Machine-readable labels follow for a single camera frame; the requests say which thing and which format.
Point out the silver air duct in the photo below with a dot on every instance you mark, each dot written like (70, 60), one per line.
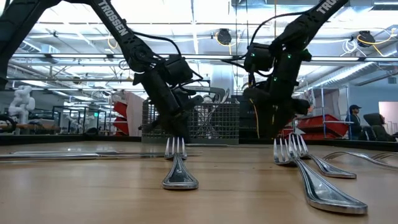
(348, 73)

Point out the white board panel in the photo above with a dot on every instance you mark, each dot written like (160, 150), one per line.
(136, 115)

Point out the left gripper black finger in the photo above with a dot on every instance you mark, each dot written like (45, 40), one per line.
(183, 126)
(169, 127)

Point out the red bin shelf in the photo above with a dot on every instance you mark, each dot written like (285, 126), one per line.
(326, 124)

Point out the silver fork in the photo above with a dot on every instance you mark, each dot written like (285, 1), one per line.
(388, 165)
(334, 171)
(326, 196)
(384, 154)
(179, 177)

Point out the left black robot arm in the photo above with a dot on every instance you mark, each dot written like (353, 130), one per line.
(124, 34)

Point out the silver spoon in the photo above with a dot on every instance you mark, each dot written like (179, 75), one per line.
(225, 95)
(207, 99)

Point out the red storage bins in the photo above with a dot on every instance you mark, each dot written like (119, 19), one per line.
(121, 110)

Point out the metal rack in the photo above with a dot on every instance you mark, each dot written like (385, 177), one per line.
(322, 105)

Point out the person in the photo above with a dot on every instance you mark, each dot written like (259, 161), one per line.
(377, 127)
(354, 124)

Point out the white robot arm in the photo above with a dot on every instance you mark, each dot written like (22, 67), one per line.
(23, 102)

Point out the long ceiling light strip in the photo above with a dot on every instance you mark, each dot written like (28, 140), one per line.
(77, 56)

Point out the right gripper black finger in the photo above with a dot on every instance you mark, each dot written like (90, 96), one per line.
(272, 127)
(285, 127)

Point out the black power box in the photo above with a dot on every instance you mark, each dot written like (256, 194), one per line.
(248, 124)

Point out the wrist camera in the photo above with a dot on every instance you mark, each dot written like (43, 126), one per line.
(178, 70)
(258, 57)

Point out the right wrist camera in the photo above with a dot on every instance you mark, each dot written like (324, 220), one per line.
(258, 57)

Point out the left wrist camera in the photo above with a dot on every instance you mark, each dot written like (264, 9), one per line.
(178, 70)

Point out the white column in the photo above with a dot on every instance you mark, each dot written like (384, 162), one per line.
(222, 81)

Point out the grey plastic silverware basket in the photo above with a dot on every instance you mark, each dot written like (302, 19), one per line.
(217, 124)

